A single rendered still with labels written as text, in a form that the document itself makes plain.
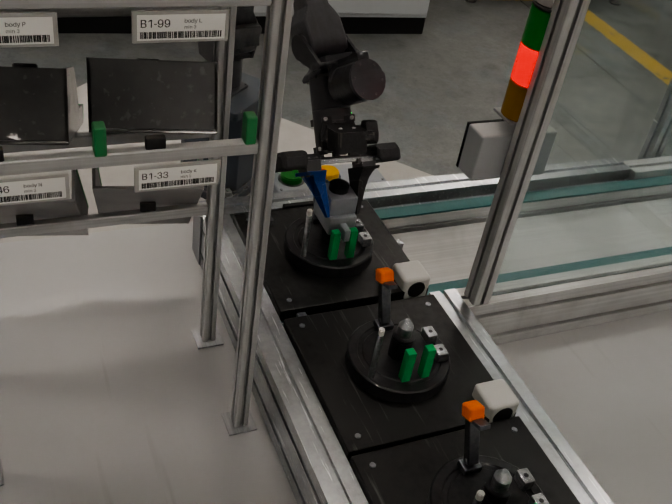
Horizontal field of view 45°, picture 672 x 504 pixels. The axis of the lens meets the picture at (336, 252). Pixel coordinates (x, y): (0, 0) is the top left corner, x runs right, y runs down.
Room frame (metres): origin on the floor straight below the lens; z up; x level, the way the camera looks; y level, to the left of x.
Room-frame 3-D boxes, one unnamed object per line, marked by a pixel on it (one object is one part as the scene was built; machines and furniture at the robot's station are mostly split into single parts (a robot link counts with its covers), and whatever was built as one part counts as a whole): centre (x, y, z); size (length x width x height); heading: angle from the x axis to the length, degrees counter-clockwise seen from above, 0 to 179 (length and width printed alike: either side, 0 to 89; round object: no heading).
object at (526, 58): (1.00, -0.21, 1.33); 0.05 x 0.05 x 0.05
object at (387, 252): (1.02, 0.01, 0.96); 0.24 x 0.24 x 0.02; 28
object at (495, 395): (0.79, -0.11, 1.01); 0.24 x 0.24 x 0.13; 28
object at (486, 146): (1.00, -0.21, 1.29); 0.12 x 0.05 x 0.25; 118
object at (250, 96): (1.33, 0.25, 0.96); 0.15 x 0.15 x 0.20; 69
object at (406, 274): (0.98, -0.12, 0.97); 0.05 x 0.05 x 0.04; 28
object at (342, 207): (1.01, 0.01, 1.06); 0.08 x 0.04 x 0.07; 28
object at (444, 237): (1.14, -0.26, 0.91); 0.84 x 0.28 x 0.10; 118
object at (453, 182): (1.28, -0.16, 0.91); 0.89 x 0.06 x 0.11; 118
